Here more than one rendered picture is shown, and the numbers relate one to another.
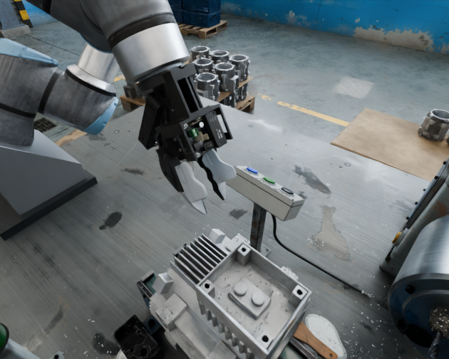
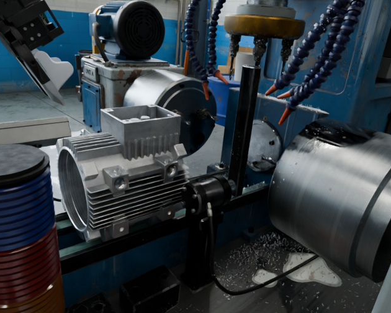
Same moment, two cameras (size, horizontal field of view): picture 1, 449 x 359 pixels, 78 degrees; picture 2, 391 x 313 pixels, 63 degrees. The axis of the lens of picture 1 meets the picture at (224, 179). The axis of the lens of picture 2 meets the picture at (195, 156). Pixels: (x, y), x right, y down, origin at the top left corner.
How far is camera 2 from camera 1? 0.57 m
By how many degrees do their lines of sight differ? 70
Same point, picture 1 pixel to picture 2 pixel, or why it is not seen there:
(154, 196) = not seen: outside the picture
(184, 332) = (137, 172)
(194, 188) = (58, 71)
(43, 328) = not seen: outside the picture
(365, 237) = not seen: hidden behind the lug
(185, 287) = (103, 159)
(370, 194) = (51, 154)
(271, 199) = (48, 128)
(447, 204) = (119, 91)
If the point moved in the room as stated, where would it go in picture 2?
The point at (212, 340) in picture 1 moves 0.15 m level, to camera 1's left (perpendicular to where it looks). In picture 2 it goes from (150, 164) to (119, 206)
